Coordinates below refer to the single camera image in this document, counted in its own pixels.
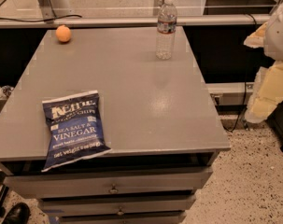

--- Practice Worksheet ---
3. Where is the blue Kettle chip bag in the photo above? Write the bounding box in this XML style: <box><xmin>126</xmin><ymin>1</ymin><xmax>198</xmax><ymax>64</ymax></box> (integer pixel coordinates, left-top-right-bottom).
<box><xmin>42</xmin><ymin>91</ymin><xmax>111</xmax><ymax>172</ymax></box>

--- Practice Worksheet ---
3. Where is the black hanging cable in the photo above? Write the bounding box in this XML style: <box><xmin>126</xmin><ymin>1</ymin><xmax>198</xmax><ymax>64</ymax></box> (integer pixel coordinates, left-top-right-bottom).
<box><xmin>221</xmin><ymin>13</ymin><xmax>258</xmax><ymax>133</ymax></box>

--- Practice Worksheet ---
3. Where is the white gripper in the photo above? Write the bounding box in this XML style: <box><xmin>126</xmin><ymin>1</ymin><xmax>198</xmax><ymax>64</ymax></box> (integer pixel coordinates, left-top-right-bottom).
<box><xmin>244</xmin><ymin>2</ymin><xmax>283</xmax><ymax>123</ymax></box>

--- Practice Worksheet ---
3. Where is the metal frame post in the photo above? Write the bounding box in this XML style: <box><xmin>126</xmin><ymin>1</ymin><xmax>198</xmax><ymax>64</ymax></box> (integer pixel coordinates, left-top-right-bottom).
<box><xmin>29</xmin><ymin>0</ymin><xmax>74</xmax><ymax>21</ymax></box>

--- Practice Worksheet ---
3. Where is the grey drawer cabinet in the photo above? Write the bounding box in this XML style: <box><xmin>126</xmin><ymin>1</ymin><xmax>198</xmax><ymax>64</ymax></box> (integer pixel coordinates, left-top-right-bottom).
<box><xmin>0</xmin><ymin>27</ymin><xmax>230</xmax><ymax>224</ymax></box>

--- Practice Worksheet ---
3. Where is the orange fruit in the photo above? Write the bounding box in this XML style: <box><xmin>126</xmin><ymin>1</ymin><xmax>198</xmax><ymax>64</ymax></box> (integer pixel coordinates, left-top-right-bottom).
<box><xmin>55</xmin><ymin>25</ymin><xmax>71</xmax><ymax>43</ymax></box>

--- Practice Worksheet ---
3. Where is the clear plastic water bottle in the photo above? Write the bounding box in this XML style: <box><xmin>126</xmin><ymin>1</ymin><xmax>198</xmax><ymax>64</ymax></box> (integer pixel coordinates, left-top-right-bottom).
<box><xmin>156</xmin><ymin>0</ymin><xmax>177</xmax><ymax>60</ymax></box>

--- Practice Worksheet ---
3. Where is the black cable on ledge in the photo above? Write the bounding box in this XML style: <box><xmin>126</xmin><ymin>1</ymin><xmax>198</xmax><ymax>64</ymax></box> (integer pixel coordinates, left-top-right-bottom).
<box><xmin>0</xmin><ymin>14</ymin><xmax>83</xmax><ymax>23</ymax></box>

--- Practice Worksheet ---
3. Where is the black shoe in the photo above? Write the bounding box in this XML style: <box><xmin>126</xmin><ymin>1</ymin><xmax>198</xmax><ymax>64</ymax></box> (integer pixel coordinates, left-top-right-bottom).
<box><xmin>1</xmin><ymin>203</ymin><xmax>30</xmax><ymax>224</ymax></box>

